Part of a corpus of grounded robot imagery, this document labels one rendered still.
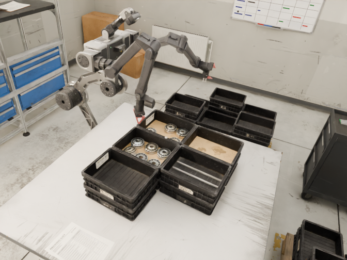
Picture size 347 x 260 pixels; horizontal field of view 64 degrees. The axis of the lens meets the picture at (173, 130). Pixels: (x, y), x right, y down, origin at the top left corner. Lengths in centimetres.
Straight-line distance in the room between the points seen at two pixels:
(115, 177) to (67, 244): 48
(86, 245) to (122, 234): 21
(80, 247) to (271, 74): 389
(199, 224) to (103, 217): 61
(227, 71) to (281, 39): 98
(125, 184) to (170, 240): 45
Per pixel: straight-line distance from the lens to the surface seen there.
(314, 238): 267
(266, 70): 479
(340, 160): 291
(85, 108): 275
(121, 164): 200
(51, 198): 204
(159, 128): 232
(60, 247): 181
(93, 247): 177
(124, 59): 172
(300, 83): 483
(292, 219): 306
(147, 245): 176
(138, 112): 193
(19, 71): 351
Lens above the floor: 222
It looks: 37 degrees down
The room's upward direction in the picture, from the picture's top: 6 degrees clockwise
